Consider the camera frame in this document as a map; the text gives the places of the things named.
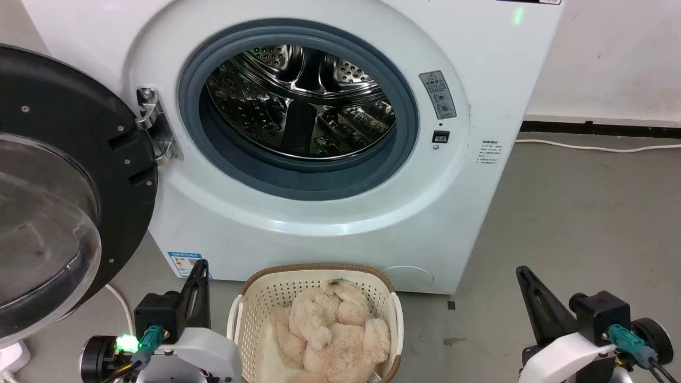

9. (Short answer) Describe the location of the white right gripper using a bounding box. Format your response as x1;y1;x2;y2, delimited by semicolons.
516;265;619;383

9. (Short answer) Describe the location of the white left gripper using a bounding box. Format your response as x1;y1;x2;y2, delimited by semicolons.
134;260;243;383

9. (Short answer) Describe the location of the white front-load washing machine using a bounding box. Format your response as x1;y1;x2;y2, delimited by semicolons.
21;0;566;296

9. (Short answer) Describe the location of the black round washer door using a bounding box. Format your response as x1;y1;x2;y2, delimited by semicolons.
0;45;159;349

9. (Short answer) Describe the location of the blue energy label sticker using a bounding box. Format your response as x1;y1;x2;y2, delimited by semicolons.
167;251;212;279

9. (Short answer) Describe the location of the cream perforated laundry basket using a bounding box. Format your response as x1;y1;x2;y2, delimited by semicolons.
227;263;404;383

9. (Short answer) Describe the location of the beige plush teddy bear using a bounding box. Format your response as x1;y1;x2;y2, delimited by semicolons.
270;279;392;383

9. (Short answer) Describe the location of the grey rubber door gasket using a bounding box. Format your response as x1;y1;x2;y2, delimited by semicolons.
177;24;420;202

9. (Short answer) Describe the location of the small text sticker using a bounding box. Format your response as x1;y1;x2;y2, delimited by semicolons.
477;139;504;166

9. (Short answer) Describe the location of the chrome door hinge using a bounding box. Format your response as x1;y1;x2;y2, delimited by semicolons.
135;87;184;166

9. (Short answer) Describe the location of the white power strip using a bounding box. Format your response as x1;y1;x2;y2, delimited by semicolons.
0;340;31;376

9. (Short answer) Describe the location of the stainless steel washer drum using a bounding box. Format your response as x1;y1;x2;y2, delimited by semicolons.
205;45;397;160

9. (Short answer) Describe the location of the grey warning sticker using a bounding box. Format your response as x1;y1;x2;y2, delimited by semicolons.
419;70;458;120

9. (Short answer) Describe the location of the teal plug left gripper cable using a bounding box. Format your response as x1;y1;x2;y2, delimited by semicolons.
101;325;163;383

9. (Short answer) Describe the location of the teal plug gripper cable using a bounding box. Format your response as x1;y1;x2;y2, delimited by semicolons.
608;324;679;383
101;325;163;383

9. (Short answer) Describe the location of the short white power cord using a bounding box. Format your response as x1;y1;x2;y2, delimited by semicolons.
104;284;135;337

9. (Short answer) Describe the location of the teal plug right gripper cable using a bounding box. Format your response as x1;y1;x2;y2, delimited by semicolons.
608;324;679;383

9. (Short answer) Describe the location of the long white floor cable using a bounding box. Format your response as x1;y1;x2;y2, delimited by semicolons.
514;138;681;154

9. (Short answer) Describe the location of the black wall baseboard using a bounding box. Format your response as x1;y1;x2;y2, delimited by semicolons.
519;121;681;140

